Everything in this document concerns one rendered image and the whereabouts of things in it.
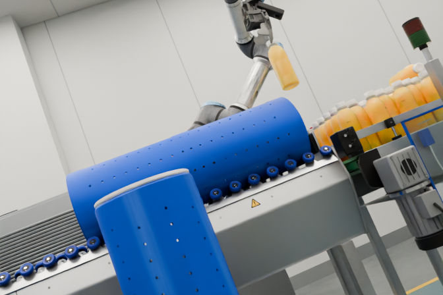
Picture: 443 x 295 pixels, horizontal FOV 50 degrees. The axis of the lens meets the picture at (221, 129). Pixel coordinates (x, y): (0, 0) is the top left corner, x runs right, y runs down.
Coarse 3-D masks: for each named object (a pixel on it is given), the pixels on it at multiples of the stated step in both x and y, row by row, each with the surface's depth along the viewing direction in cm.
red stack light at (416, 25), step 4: (416, 20) 162; (420, 20) 163; (408, 24) 163; (412, 24) 162; (416, 24) 162; (420, 24) 162; (404, 28) 165; (408, 28) 163; (412, 28) 162; (416, 28) 162; (420, 28) 162; (424, 28) 163; (408, 32) 164; (412, 32) 162; (408, 36) 164
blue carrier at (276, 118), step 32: (224, 128) 173; (256, 128) 172; (288, 128) 173; (128, 160) 167; (192, 160) 166; (224, 160) 168; (256, 160) 171; (96, 192) 159; (224, 192) 173; (96, 224) 159
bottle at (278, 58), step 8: (272, 48) 184; (280, 48) 184; (272, 56) 183; (280, 56) 182; (272, 64) 184; (280, 64) 181; (288, 64) 181; (280, 72) 181; (288, 72) 180; (280, 80) 181; (288, 80) 179; (296, 80) 179; (288, 88) 184
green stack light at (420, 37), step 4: (416, 32) 162; (420, 32) 161; (424, 32) 162; (412, 36) 163; (416, 36) 162; (420, 36) 161; (424, 36) 161; (428, 36) 162; (412, 40) 163; (416, 40) 162; (420, 40) 161; (424, 40) 161; (428, 40) 161; (412, 44) 164; (416, 44) 162; (420, 44) 161; (424, 44) 162; (416, 48) 163
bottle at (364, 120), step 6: (354, 108) 181; (360, 108) 181; (360, 114) 180; (366, 114) 181; (360, 120) 179; (366, 120) 179; (366, 126) 179; (372, 138) 178; (378, 138) 179; (372, 144) 177; (378, 144) 178
